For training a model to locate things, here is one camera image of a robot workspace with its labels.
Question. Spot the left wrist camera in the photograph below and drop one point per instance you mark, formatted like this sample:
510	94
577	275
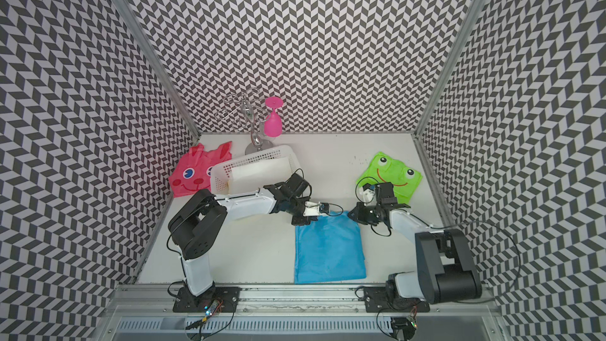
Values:
315	209

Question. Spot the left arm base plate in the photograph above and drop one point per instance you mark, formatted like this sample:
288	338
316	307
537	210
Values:
187	303

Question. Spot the green frog raincoat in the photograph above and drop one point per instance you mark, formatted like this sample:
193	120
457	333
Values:
383	168

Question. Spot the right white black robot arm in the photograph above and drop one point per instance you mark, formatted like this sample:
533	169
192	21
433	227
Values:
445	271

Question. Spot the blue raincoat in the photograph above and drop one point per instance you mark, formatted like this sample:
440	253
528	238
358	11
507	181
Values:
329	250

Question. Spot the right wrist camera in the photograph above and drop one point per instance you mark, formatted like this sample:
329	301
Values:
366	193

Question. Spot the chrome glass holder stand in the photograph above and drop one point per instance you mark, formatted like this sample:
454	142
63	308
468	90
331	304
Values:
245	106

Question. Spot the white plastic basket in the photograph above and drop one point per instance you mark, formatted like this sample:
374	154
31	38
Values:
221	173

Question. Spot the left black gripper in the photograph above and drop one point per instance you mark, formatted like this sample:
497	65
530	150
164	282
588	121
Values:
303	221

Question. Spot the pink silicone wine glass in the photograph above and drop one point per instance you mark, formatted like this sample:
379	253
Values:
273	123

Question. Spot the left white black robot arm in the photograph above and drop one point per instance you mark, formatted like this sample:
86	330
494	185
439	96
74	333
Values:
196	226

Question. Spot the aluminium front rail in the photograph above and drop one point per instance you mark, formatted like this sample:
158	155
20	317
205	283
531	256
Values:
278	300

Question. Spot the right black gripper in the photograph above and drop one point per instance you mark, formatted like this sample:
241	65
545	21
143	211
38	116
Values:
358	217

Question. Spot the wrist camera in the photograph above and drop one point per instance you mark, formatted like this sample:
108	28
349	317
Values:
366	193
315	209

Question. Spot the pink bunny raincoat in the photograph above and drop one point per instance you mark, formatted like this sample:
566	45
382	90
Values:
193	171

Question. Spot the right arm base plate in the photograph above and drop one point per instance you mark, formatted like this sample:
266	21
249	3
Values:
381	299

